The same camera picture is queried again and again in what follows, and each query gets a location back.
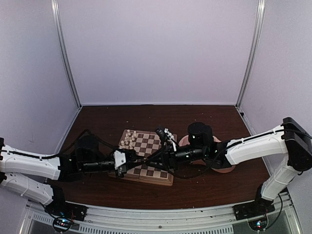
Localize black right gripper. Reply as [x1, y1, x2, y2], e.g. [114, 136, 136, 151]
[145, 144, 207, 173]

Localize white chess pieces row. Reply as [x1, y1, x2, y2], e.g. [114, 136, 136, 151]
[119, 129, 138, 150]

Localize pink plastic double bowl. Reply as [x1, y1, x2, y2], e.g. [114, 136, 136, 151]
[178, 136, 237, 174]

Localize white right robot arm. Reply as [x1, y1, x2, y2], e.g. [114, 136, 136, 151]
[147, 117, 312, 215]

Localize aluminium frame post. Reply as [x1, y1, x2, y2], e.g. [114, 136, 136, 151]
[235, 0, 266, 110]
[51, 0, 82, 109]

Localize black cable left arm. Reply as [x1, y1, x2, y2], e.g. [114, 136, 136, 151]
[44, 129, 122, 159]

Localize aluminium frame post right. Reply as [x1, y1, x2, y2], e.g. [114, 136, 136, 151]
[235, 0, 266, 110]

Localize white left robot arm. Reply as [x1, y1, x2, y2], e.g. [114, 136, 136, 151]
[0, 134, 145, 216]

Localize wooden chess board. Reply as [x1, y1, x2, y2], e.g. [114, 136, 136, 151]
[122, 130, 174, 186]

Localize aluminium frame post left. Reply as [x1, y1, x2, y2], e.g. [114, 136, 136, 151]
[51, 0, 82, 109]

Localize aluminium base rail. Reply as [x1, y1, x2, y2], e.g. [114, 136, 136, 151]
[19, 193, 298, 234]

